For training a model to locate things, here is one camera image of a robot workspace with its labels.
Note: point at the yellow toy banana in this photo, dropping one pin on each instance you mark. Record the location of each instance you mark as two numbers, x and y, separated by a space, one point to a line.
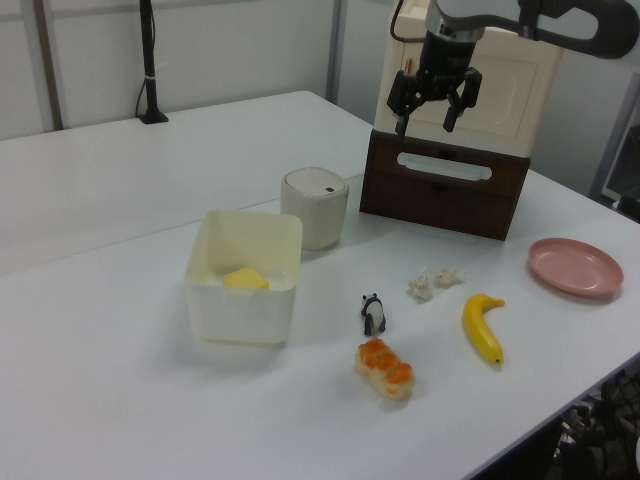
480 330

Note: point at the small beige trash can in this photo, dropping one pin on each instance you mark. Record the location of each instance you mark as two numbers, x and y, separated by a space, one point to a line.
315 215

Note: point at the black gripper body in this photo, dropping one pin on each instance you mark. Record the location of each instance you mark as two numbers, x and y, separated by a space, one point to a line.
442 70

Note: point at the crumpled white paper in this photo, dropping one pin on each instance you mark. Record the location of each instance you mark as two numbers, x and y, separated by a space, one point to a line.
421 287
447 276

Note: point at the toy bread with orange topping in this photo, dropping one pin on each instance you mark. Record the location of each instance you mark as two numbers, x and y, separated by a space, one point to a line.
385 370

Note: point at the dark wooden drawer box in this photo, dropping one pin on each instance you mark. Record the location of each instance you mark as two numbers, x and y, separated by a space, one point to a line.
440 210

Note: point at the pink plastic plate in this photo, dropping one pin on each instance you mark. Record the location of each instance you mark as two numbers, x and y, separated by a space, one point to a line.
575 267

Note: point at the cream plastic box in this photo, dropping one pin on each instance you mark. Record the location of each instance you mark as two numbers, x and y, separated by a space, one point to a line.
240 315

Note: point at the black stand pole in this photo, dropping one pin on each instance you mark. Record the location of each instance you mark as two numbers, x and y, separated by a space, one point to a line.
147 60

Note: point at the yellow block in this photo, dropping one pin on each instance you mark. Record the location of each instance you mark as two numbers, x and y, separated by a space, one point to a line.
246 278

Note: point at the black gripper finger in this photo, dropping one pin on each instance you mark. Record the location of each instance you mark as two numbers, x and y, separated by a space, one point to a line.
401 125
454 116

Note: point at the panda figurine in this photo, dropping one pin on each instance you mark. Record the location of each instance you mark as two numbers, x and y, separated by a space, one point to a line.
374 317

